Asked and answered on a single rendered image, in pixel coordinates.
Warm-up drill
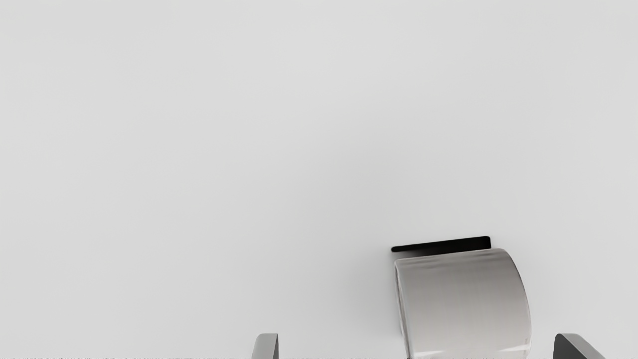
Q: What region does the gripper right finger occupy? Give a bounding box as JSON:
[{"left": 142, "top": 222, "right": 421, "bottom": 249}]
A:
[{"left": 553, "top": 333, "right": 607, "bottom": 359}]

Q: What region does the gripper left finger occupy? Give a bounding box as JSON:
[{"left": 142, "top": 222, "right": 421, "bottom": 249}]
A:
[{"left": 251, "top": 333, "right": 279, "bottom": 359}]

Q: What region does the silver grey cylindrical can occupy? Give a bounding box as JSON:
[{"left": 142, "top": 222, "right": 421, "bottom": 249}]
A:
[{"left": 394, "top": 248, "right": 532, "bottom": 359}]

